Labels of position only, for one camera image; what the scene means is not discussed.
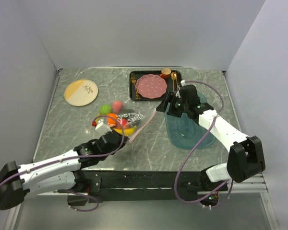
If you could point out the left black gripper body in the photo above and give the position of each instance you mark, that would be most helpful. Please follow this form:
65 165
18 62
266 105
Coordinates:
117 144

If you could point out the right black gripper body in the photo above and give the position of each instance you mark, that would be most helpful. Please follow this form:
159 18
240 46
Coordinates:
177 106

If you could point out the orange fruit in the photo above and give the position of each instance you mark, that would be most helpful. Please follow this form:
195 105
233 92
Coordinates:
112 119

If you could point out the yellow banana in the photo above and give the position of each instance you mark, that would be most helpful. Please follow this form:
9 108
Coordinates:
127 131

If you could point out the clear zip top bag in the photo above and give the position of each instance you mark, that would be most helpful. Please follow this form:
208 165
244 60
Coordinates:
102 126

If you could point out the green lime fruit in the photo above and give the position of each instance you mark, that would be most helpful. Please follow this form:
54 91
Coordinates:
105 109

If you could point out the dark purple passion fruit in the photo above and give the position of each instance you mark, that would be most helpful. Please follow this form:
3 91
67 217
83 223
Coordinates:
131 117

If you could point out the pink peach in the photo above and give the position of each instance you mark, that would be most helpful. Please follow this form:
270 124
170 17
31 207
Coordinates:
117 106

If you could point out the red cracked fruit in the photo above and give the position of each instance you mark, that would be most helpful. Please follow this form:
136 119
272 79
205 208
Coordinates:
123 123

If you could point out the yellow starfruit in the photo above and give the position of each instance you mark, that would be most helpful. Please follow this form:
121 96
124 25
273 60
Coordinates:
99 117

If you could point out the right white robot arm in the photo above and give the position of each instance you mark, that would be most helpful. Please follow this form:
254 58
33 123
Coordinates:
245 154

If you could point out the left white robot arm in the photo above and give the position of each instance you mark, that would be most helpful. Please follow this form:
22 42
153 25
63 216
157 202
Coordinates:
63 172

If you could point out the black serving tray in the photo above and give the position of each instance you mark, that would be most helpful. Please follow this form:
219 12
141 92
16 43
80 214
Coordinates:
140 73

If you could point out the gold spoon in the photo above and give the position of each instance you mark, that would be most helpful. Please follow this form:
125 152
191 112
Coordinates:
173 84

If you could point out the blue transparent plastic tray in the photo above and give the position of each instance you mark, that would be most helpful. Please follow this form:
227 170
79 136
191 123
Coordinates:
182 132

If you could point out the orange cup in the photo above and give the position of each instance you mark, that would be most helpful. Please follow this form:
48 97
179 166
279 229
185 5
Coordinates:
165 73

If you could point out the pink dotted plate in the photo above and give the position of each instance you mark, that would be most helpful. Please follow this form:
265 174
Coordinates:
151 86

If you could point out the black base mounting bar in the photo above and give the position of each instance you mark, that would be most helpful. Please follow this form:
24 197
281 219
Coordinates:
127 185

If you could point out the yellow white floral plate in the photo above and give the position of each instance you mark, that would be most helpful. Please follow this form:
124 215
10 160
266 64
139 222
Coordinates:
81 92

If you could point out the gold fork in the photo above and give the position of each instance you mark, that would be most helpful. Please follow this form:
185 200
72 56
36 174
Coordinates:
133 79

